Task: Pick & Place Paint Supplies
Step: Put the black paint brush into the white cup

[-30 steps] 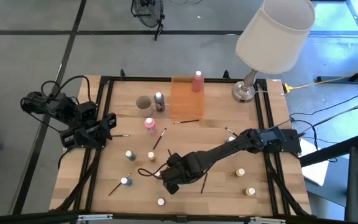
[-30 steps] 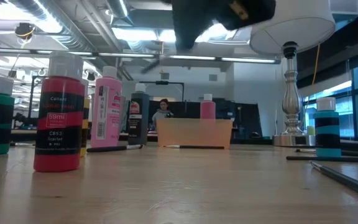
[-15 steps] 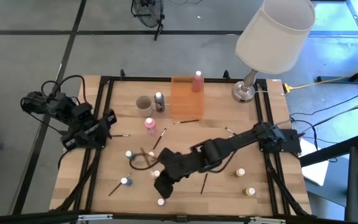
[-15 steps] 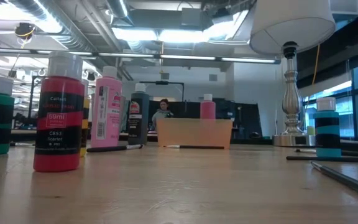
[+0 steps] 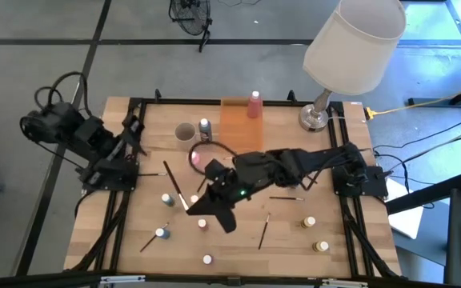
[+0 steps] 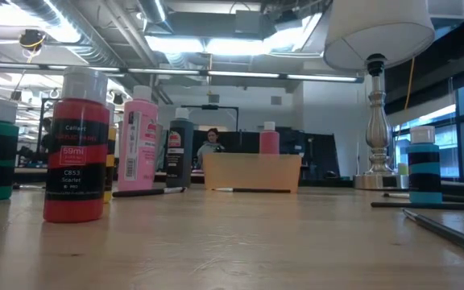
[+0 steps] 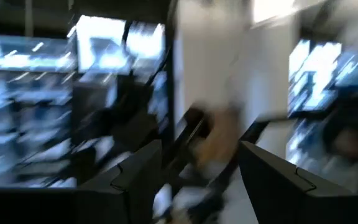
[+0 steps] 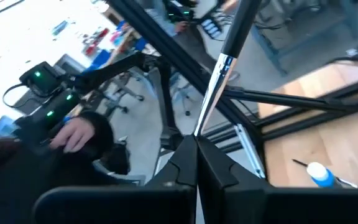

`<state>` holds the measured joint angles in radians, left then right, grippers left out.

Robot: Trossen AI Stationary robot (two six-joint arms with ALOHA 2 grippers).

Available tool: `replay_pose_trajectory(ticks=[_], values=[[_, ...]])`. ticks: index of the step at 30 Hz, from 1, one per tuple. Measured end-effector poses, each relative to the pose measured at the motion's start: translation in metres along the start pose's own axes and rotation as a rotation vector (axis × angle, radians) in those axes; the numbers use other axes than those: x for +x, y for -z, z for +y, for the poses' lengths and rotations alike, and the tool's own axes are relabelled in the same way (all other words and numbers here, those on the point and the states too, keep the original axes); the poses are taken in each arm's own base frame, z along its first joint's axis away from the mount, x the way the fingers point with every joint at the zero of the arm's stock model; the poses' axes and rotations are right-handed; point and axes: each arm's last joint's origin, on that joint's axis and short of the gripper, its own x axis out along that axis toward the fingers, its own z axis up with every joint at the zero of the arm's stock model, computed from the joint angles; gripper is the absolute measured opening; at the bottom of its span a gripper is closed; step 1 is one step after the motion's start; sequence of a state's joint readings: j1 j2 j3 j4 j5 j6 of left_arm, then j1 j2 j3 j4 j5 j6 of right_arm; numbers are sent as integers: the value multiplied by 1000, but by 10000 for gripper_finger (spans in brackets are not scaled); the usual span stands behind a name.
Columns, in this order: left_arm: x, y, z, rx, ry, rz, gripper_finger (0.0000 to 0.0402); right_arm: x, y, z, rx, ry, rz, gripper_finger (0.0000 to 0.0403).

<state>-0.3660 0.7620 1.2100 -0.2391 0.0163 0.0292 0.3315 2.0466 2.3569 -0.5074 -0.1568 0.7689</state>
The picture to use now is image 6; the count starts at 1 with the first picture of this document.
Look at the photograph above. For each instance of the large red paint bottle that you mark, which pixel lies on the large red paint bottle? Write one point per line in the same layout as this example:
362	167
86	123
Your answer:
269	141

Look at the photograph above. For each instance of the large black paint bottle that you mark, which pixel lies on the large black paint bottle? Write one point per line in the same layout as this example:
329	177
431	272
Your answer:
179	161

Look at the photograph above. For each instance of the large pink paint bottle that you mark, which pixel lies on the large pink paint bottle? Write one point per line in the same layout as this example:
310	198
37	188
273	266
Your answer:
137	141

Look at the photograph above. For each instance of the small yellow paint bottle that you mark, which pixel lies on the small yellow paint bottle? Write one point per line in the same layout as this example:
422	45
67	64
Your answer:
112	161

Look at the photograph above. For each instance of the small scarlet paint bottle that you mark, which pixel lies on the small scarlet paint bottle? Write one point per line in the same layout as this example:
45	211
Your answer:
75	193

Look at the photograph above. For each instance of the small turquoise paint bottle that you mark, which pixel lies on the small turquoise paint bottle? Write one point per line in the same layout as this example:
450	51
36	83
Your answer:
424	169

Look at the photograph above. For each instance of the person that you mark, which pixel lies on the person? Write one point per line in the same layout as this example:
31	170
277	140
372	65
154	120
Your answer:
212	149

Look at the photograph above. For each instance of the orange translucent plastic bin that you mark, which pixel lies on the orange translucent plastic bin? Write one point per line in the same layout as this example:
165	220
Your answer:
252	171

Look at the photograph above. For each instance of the long ceiling light strip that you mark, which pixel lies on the long ceiling light strip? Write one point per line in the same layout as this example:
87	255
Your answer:
244	74

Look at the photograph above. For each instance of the black partition panels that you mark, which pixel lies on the black partition panels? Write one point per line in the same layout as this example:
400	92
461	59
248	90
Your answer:
312	153

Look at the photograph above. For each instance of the pale yellow small object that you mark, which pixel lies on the pale yellow small object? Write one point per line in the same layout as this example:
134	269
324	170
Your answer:
403	169

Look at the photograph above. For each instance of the silver table lamp white shade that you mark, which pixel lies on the silver table lamp white shade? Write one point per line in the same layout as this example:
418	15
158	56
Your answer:
377	32

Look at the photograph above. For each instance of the silver ventilation duct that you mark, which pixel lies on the silver ventilation duct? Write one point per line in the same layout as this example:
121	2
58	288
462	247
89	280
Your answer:
91	44

